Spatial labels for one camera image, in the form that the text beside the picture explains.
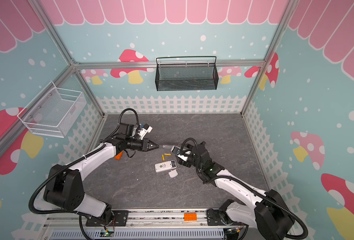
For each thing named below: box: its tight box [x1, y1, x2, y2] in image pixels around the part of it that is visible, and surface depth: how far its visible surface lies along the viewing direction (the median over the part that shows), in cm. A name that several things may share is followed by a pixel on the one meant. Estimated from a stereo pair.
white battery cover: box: [168, 169, 179, 178], surface depth 91 cm
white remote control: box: [155, 160, 177, 173], surface depth 93 cm
